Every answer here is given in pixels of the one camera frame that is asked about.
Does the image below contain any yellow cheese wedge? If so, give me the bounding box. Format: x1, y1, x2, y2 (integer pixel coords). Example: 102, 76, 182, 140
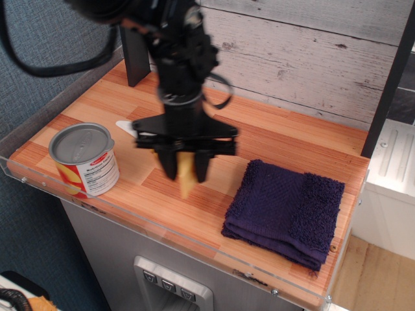
177, 152, 198, 199

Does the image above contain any black cable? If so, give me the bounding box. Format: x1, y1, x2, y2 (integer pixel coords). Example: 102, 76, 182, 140
0, 0, 234, 111

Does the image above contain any dark vertical post left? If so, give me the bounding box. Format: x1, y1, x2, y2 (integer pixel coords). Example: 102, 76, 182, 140
120, 28, 151, 87

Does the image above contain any dark vertical post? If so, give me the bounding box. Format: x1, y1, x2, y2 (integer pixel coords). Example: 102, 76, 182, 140
120, 28, 151, 87
361, 1, 414, 159

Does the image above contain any toy food can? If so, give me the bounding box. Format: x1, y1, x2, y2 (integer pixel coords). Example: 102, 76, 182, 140
49, 122, 120, 198

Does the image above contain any clear acrylic guard rail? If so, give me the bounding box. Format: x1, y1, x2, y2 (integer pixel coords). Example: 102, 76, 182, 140
1, 158, 332, 310

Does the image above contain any dark vertical post right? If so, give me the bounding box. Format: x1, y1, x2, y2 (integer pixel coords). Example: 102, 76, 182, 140
361, 1, 414, 159

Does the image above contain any white toy stove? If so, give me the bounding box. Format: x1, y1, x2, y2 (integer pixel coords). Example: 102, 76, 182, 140
1, 271, 49, 310

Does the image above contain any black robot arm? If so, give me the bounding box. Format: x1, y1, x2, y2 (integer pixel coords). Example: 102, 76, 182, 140
69, 1, 238, 183

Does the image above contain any white toy sink unit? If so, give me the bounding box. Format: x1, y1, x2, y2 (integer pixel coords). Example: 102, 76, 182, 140
352, 119, 414, 259

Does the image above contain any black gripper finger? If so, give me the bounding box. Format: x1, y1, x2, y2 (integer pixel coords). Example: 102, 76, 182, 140
195, 150, 214, 183
155, 148, 178, 180

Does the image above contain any orange object bottom left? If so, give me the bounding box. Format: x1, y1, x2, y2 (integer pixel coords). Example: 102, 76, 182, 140
28, 296, 59, 311

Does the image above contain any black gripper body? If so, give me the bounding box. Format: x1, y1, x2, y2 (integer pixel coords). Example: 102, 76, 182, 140
132, 102, 238, 156

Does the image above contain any purple folded cloth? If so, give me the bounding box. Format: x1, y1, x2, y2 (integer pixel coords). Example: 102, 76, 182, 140
221, 159, 345, 271

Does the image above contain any white knife yellow handle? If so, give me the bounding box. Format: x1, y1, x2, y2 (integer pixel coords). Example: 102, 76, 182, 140
115, 121, 156, 139

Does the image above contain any silver toy fridge dispenser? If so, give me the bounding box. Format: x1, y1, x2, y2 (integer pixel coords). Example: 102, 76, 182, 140
134, 256, 214, 310

